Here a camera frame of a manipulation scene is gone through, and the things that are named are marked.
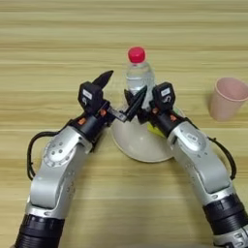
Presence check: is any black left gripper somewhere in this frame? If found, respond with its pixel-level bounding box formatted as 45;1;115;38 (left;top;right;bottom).
68;70;148;146

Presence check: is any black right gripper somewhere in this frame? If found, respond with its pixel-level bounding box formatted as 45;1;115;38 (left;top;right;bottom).
123;89;189;139

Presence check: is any clear red-capped water bottle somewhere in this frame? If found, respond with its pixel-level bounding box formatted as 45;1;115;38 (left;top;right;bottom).
124;46;156;111

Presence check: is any pink plastic cup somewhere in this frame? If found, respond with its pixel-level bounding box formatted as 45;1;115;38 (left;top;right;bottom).
207;76;248;123

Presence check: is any right gripper labelled black box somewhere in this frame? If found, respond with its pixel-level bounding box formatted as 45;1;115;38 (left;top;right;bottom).
151;80;177;112

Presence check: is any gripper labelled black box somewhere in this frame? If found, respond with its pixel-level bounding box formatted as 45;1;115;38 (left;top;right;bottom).
77;80;106;114
151;80;177;112

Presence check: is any cream round plate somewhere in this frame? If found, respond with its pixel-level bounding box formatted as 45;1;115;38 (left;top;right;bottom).
109;106;187;164

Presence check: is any left gripper labelled black box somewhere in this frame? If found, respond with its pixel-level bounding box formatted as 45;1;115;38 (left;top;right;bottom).
77;80;106;114

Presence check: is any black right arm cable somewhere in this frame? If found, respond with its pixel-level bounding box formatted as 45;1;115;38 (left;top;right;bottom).
205;135;238;182

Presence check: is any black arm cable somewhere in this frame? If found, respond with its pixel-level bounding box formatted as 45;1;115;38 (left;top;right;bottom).
25;120;71;182
205;135;238;182

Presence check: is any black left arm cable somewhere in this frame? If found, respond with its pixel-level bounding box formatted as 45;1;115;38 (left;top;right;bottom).
25;120;71;182

